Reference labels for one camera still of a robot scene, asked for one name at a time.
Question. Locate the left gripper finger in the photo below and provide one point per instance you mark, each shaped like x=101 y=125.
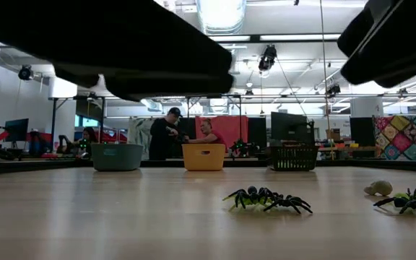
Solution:
x=139 y=43
x=168 y=88

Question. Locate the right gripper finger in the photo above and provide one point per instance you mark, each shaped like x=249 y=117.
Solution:
x=403 y=47
x=363 y=29

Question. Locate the black partition panel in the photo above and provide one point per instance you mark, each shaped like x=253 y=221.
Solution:
x=190 y=124
x=257 y=131

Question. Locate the black ceiling spotlight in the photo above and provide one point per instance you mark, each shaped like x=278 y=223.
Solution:
x=267 y=57
x=25 y=73
x=334 y=89

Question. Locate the white patterned hanging cloth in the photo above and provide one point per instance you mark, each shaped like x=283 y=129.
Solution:
x=139 y=133

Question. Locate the red hanging cloth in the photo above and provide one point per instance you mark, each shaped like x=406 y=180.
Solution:
x=235 y=126

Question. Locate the yellow plastic bin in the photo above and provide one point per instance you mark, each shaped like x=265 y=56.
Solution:
x=203 y=160

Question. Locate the teal plastic bin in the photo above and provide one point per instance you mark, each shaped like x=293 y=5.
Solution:
x=117 y=157

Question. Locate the colourful patchwork quilt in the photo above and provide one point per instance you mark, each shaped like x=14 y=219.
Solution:
x=406 y=137

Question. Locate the black robot with green lights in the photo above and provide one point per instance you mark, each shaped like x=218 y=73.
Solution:
x=242 y=147

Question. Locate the brown cardboard box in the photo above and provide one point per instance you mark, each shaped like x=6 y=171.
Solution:
x=333 y=135

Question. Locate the cluttered wooden desk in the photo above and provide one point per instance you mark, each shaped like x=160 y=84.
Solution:
x=350 y=148

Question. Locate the white toy skull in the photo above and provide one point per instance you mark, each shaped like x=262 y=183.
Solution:
x=378 y=187

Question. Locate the black slotted plastic basket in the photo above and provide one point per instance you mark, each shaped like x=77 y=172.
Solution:
x=294 y=159

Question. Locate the silver ventilation duct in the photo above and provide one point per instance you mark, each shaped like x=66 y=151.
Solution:
x=220 y=14

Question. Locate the black frame beam with lights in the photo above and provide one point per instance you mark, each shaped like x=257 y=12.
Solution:
x=255 y=37

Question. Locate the black workstation frame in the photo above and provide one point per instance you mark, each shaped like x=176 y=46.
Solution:
x=53 y=122

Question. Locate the black aluminium table frame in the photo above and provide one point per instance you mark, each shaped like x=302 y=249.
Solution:
x=49 y=165

